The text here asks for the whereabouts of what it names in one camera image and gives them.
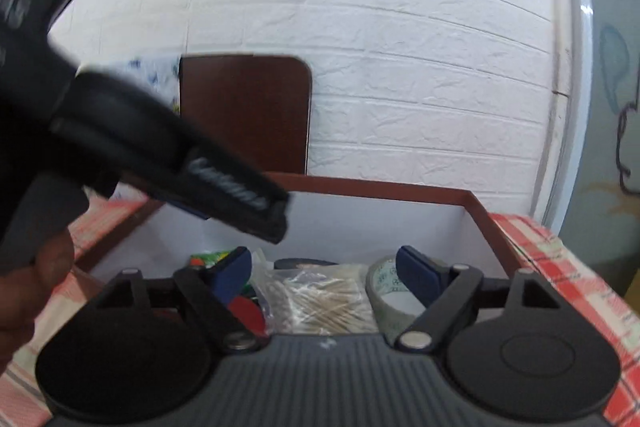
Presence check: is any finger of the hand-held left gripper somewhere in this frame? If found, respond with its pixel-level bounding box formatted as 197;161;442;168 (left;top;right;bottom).
150;142;292;244

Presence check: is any red tape roll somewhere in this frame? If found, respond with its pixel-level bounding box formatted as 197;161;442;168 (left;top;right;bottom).
227;294;267;338

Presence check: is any person's left hand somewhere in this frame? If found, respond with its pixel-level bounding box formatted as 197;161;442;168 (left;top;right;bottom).
0;228;77;365

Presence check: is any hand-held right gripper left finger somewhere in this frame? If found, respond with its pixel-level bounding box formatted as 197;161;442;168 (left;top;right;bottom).
92;246;271;354

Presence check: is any clear green-print tape roll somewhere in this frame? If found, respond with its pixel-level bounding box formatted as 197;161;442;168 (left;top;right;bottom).
365;257;432;344

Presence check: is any brown cardboard box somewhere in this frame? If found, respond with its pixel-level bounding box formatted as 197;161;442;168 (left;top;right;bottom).
75;172;530;340

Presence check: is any bag of wooden toothpicks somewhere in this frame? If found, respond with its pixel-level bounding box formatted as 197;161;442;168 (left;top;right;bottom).
252;249;379;336

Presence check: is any white and green printed packet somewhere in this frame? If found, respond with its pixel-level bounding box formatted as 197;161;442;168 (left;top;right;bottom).
188;249;237;271

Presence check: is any brown chair back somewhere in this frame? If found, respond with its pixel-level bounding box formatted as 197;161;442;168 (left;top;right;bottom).
178;54;314;176

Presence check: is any cartoon wall sticker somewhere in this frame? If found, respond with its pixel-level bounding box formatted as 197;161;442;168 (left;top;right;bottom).
599;23;640;196

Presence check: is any white printed cloth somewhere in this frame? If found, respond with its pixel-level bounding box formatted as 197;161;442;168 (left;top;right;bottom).
127;55;181;114

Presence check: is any white door frame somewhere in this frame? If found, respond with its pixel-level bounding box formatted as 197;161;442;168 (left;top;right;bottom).
529;0;597;235

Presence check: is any black tape roll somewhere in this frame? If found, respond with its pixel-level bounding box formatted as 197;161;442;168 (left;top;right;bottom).
273;258;339;272

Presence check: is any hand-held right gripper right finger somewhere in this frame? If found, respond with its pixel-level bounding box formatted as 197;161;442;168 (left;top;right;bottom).
395;245;564;353

